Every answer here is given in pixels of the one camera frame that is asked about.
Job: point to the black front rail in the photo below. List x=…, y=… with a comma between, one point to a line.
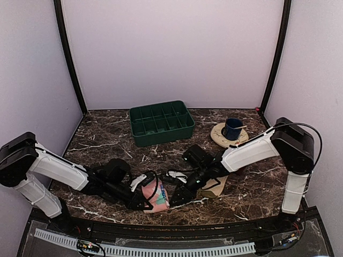
x=260, y=227

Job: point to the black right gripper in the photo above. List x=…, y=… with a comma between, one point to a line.
x=184, y=191

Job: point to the black left frame post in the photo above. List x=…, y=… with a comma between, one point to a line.
x=68, y=55

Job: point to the beige sock with olive toe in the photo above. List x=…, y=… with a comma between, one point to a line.
x=214, y=187

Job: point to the pink patterned sock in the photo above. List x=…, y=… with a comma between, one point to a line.
x=160, y=200

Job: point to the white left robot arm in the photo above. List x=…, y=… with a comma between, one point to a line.
x=23, y=157

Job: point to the black right frame post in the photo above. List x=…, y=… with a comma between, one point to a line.
x=277, y=56

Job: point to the black frame post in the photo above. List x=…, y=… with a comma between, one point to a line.
x=277, y=56
x=68, y=55

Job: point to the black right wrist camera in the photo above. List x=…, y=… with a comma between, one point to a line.
x=197, y=157

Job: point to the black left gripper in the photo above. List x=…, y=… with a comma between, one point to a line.
x=133, y=203

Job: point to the green compartment tray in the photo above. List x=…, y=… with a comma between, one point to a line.
x=160, y=123

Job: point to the cream saucer plate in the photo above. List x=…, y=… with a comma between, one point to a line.
x=223, y=138

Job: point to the white slotted cable duct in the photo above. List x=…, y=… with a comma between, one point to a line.
x=88, y=248

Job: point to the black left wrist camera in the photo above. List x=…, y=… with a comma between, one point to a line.
x=116, y=170

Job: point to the blue mug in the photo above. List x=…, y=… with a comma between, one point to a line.
x=230, y=134

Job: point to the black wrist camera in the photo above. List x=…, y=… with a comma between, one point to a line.
x=116, y=170
x=197, y=157

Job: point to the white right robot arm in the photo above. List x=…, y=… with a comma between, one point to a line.
x=285, y=139

